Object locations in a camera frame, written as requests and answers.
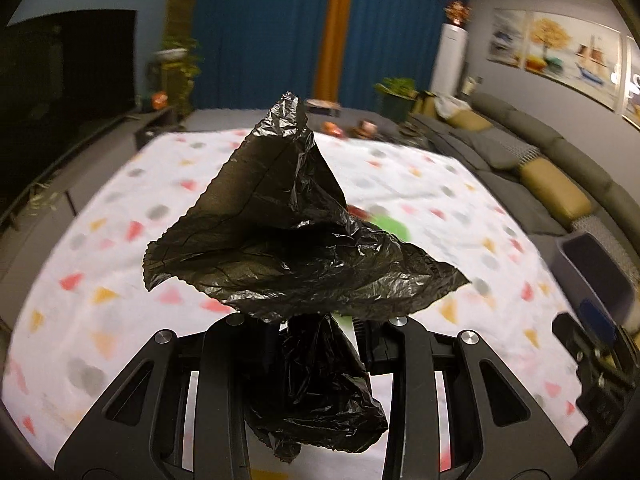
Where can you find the small figurine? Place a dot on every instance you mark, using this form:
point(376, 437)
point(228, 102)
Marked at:
point(367, 129)

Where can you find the patterned tray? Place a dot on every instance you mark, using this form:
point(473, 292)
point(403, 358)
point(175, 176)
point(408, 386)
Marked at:
point(324, 106)

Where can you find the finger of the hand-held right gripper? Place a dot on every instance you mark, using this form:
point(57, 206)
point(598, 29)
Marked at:
point(595, 320)

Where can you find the black flat television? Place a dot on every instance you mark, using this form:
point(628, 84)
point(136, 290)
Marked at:
point(65, 85)

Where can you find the green foam fruit net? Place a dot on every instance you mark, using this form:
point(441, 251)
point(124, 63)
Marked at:
point(392, 227)

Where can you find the grey television cabinet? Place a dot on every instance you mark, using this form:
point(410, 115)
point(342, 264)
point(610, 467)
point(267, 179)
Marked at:
point(100, 160)

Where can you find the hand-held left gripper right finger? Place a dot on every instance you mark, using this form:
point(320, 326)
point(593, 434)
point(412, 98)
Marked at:
point(415, 355)

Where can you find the grey plastic bin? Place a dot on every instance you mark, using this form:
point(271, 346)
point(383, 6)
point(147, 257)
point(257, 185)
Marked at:
point(595, 265)

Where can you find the black plastic bag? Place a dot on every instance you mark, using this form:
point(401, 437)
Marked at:
point(300, 260)

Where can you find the small yellow cushion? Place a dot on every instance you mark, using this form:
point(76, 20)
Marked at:
point(467, 120)

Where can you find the grey cushion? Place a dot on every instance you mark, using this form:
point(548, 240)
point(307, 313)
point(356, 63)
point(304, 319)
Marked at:
point(500, 157)

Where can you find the grey sofa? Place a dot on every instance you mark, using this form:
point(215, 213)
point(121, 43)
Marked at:
point(565, 150)

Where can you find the green plant in dark pot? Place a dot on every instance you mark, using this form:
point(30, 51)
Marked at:
point(397, 95)

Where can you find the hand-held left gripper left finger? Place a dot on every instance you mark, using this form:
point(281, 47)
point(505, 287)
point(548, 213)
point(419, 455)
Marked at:
point(220, 355)

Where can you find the large yellow cushion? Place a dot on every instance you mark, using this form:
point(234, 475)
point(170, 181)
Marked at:
point(555, 192)

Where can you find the trailing plant in white pot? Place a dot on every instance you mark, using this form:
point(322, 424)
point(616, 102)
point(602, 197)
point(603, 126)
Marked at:
point(177, 60)

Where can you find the wide blue curtain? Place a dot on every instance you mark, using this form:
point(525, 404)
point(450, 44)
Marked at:
point(260, 35)

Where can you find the black white patterned cushion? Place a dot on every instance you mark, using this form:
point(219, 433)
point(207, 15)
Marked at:
point(522, 149)

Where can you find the small grey framed painting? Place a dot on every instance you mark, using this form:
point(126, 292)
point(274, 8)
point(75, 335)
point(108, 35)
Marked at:
point(506, 37)

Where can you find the white standing air conditioner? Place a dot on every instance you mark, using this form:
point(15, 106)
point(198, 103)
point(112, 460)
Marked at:
point(449, 60)

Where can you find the orange curtain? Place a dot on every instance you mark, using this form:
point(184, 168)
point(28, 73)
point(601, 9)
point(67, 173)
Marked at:
point(337, 30)

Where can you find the orange flower ornament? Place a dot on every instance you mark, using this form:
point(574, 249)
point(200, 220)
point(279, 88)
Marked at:
point(459, 12)

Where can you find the small orange object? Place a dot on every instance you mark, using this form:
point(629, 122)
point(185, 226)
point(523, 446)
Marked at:
point(333, 130)

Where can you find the white cloth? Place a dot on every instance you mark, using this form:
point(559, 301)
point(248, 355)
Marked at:
point(450, 105)

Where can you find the wide sailboat framed painting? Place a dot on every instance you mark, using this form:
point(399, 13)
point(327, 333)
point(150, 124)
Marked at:
point(570, 57)

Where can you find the framed painting with white shapes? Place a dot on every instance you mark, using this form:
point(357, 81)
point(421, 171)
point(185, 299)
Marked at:
point(632, 85)

